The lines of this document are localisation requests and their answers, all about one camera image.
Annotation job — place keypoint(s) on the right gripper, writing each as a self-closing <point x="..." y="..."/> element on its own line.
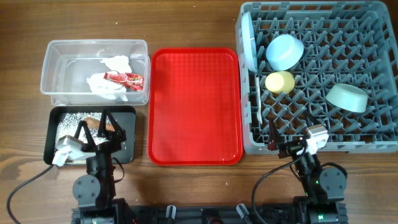
<point x="276" y="142"/>

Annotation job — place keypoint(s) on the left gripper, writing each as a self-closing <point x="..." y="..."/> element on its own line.
<point x="113" y="137"/>

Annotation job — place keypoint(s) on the brown food stick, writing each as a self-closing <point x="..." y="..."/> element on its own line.
<point x="95" y="124"/>

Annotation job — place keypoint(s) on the white paper napkin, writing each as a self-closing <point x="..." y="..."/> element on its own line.
<point x="106" y="89"/>

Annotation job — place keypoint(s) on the yellow plastic cup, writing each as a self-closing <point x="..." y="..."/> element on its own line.
<point x="279" y="82"/>

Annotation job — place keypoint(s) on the red snack wrapper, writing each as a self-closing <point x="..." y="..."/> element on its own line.
<point x="129" y="80"/>

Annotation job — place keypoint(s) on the green bowl with food scraps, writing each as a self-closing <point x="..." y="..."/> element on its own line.
<point x="348" y="97"/>

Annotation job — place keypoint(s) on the light blue shallow bowl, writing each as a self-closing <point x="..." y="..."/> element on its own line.
<point x="284" y="52"/>

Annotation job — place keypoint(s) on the light blue plate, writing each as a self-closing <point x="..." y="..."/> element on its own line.
<point x="249" y="42"/>

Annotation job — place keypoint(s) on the white plastic spoon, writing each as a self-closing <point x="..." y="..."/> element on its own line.
<point x="258" y="95"/>

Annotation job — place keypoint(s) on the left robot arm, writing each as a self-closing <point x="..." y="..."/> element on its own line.
<point x="95" y="190"/>

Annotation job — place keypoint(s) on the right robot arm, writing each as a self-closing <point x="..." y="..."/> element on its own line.
<point x="323" y="184"/>

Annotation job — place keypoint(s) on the black rectangular waste tray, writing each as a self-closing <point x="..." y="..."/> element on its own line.
<point x="54" y="119"/>

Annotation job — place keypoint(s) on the grey plastic dishwasher rack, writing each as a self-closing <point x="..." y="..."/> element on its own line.
<point x="350" y="42"/>

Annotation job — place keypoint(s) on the spilled white rice pile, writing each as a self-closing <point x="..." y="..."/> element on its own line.
<point x="69" y="123"/>

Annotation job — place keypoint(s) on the clear plastic storage bin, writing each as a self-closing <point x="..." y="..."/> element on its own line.
<point x="68" y="63"/>

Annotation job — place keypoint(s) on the red plastic serving tray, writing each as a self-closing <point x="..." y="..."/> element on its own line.
<point x="194" y="116"/>

